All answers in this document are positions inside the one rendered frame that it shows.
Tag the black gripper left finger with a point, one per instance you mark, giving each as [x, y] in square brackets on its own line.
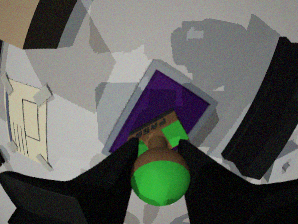
[99, 196]

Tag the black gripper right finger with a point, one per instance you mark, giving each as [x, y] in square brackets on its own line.
[218, 196]

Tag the cream inspection card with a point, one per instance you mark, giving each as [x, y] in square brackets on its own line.
[26, 116]

